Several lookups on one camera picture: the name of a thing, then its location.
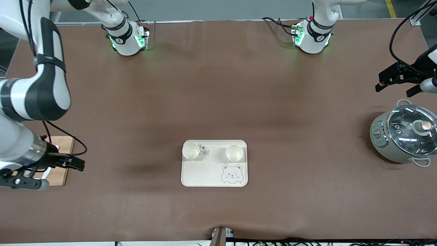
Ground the white IKEA cup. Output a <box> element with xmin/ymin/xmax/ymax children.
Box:
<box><xmin>182</xmin><ymin>142</ymin><xmax>200</xmax><ymax>160</ymax></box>
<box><xmin>225</xmin><ymin>144</ymin><xmax>244</xmax><ymax>162</ymax></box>

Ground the cream bear print tray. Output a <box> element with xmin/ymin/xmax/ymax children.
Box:
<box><xmin>181</xmin><ymin>140</ymin><xmax>248</xmax><ymax>187</ymax></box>

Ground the white plastic knife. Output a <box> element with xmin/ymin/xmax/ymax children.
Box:
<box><xmin>42</xmin><ymin>145</ymin><xmax>60</xmax><ymax>180</ymax></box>

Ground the bamboo cutting board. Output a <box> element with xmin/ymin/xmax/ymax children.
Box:
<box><xmin>34</xmin><ymin>136</ymin><xmax>75</xmax><ymax>187</ymax></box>

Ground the glass pot lid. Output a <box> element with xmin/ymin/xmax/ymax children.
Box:
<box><xmin>387</xmin><ymin>104</ymin><xmax>437</xmax><ymax>158</ymax></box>

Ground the grey electric cooking pot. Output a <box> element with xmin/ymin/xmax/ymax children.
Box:
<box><xmin>370</xmin><ymin>99</ymin><xmax>437</xmax><ymax>168</ymax></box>

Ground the brown table cover mat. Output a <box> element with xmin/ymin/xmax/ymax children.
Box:
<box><xmin>0</xmin><ymin>19</ymin><xmax>437</xmax><ymax>245</ymax></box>

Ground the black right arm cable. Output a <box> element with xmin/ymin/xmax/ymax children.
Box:
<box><xmin>19</xmin><ymin>0</ymin><xmax>88</xmax><ymax>156</ymax></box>

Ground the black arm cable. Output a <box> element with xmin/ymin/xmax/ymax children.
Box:
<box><xmin>19</xmin><ymin>0</ymin><xmax>88</xmax><ymax>156</ymax></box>
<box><xmin>390</xmin><ymin>0</ymin><xmax>433</xmax><ymax>69</ymax></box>

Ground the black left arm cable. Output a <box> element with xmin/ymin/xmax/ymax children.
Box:
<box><xmin>390</xmin><ymin>0</ymin><xmax>433</xmax><ymax>69</ymax></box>

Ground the aluminium frame profile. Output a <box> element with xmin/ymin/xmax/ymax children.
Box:
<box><xmin>409</xmin><ymin>0</ymin><xmax>437</xmax><ymax>26</ymax></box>

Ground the black base power cable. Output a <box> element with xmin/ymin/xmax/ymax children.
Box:
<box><xmin>262</xmin><ymin>16</ymin><xmax>298</xmax><ymax>37</ymax></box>

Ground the black thin base cable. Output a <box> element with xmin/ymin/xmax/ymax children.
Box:
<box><xmin>128</xmin><ymin>0</ymin><xmax>144</xmax><ymax>24</ymax></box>

